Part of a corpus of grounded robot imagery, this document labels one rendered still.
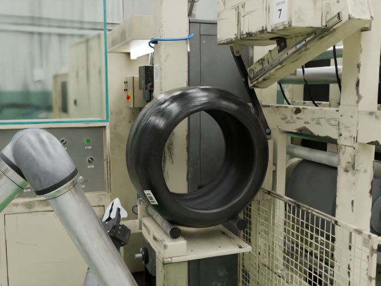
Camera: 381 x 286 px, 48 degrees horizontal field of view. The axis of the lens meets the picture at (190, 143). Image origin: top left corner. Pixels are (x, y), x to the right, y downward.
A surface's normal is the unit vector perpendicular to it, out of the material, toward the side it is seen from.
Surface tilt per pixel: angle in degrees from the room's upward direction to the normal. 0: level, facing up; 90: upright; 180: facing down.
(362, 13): 72
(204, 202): 39
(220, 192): 50
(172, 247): 90
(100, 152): 90
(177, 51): 90
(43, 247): 90
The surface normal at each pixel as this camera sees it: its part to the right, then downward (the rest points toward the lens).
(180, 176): 0.34, 0.12
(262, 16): -0.94, 0.04
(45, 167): 0.06, -0.19
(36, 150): -0.04, -0.48
